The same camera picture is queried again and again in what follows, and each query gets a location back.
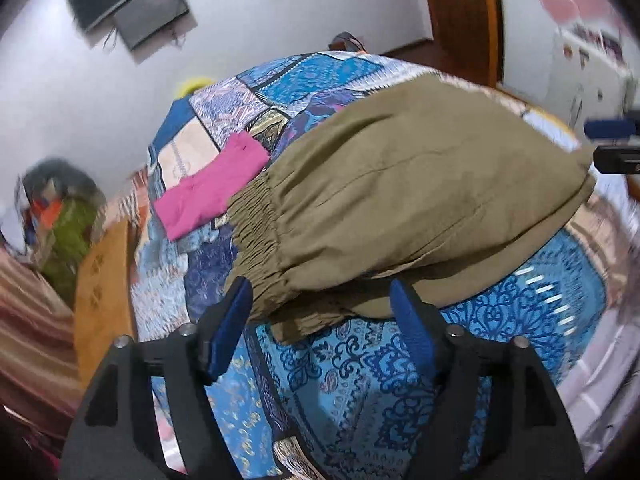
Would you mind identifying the wooden lap desk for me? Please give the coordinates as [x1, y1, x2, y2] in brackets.
[74, 220, 138, 386]

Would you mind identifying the striped pink curtain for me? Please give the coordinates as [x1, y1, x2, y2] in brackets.
[0, 245, 83, 436]

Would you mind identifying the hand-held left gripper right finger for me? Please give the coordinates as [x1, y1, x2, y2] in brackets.
[389, 279, 586, 480]

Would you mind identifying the grey backpack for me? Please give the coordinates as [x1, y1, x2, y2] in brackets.
[330, 32, 368, 53]

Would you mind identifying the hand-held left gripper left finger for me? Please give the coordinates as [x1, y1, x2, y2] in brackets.
[59, 275, 253, 480]

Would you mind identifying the pile of clothes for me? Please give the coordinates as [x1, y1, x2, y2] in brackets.
[2, 157, 96, 256]

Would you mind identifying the pink folded garment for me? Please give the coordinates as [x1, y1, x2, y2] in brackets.
[152, 131, 271, 242]

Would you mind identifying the yellow foam tube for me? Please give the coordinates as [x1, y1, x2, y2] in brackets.
[175, 76, 213, 97]

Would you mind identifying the small black wall monitor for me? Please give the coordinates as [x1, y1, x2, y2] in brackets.
[112, 0, 191, 52]

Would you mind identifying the green fabric storage bag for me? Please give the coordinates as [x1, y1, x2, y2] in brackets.
[42, 195, 108, 306]

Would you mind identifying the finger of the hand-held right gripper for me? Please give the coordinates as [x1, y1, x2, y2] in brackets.
[592, 144, 640, 174]
[584, 118, 640, 139]

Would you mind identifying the blue patchwork blanket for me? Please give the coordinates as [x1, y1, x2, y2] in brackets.
[131, 50, 626, 480]

